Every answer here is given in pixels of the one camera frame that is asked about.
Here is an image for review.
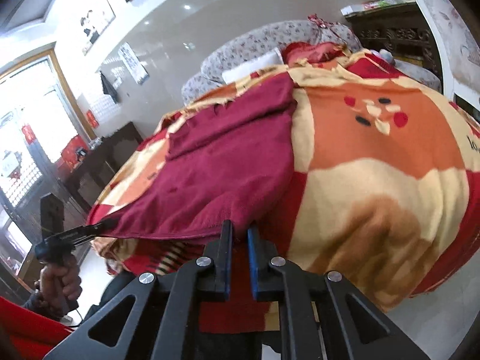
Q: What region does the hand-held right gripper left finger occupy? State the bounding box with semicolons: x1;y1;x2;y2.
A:
43;219;233;360

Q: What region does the black and white wall poster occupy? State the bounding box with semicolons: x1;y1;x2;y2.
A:
78;0;116;56

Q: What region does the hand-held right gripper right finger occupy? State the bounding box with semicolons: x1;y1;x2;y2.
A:
247;225;433;360

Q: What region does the dark hanging cloth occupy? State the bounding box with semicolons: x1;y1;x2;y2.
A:
100;71;120;104

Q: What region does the floral grey bed headboard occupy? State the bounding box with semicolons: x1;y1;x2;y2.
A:
181;20;363;104

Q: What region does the person's red garment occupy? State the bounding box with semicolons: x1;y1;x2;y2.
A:
0;295;76;360

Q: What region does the dark carved wooden cabinet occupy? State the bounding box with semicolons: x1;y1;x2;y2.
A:
344;3;444;80

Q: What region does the eye chart poster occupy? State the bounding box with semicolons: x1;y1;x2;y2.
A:
118;43;150;85

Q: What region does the orange red printed blanket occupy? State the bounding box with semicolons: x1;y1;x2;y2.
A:
86;47;480;301

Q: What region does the dark wooden side table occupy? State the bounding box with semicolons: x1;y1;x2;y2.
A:
62;122;144;211

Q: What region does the red box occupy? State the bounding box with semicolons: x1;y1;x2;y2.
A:
56;135;89;170

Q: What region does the white pillow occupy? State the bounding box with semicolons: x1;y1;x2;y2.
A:
222;49;284;84

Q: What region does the white ornate upholstered chair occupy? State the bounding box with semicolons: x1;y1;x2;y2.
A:
407;0;480;118

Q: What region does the dark red sweater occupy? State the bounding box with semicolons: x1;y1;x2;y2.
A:
101;75;301;241

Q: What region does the person's left forearm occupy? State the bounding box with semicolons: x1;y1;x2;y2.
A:
20;290;69;324

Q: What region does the person's left hand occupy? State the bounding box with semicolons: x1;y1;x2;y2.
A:
34;262;83;318

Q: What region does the red pillow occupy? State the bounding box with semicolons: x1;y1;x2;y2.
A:
281;41;352;65

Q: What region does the floral bed sheet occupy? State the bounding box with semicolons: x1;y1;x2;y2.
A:
390;58;442;91

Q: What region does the wooden framed window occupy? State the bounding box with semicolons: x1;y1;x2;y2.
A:
0;49;95;233

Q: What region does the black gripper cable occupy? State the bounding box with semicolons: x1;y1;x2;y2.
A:
68;307;86;328

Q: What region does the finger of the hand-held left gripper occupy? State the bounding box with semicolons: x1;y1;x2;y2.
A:
85;218;118;233
74;232;104;244

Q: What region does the red patterned cloth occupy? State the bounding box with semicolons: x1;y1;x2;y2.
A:
307;14;335;31

